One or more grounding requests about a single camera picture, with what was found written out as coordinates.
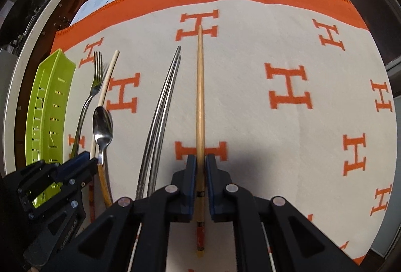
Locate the orange beige H-pattern blanket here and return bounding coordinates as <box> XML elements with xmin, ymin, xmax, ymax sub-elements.
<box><xmin>52</xmin><ymin>0</ymin><xmax>397</xmax><ymax>262</ymax></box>

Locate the twisted steel chopstick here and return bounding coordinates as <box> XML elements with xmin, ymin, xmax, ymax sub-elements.
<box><xmin>147</xmin><ymin>54</ymin><xmax>181</xmax><ymax>196</ymax></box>
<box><xmin>135</xmin><ymin>46</ymin><xmax>181</xmax><ymax>200</ymax></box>

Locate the green plastic utensil tray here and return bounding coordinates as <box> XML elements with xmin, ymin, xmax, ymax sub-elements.
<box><xmin>24</xmin><ymin>48</ymin><xmax>77</xmax><ymax>209</ymax></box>

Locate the bamboo chopstick red patterned end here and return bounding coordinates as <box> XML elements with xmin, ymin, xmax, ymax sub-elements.
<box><xmin>195</xmin><ymin>25</ymin><xmax>205</xmax><ymax>258</ymax></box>

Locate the steel fork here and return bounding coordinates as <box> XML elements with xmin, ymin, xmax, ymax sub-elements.
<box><xmin>71</xmin><ymin>51</ymin><xmax>103</xmax><ymax>158</ymax></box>

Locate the steel teaspoon wooden handle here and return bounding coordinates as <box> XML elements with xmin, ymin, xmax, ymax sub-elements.
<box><xmin>92</xmin><ymin>105</ymin><xmax>114</xmax><ymax>208</ymax></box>

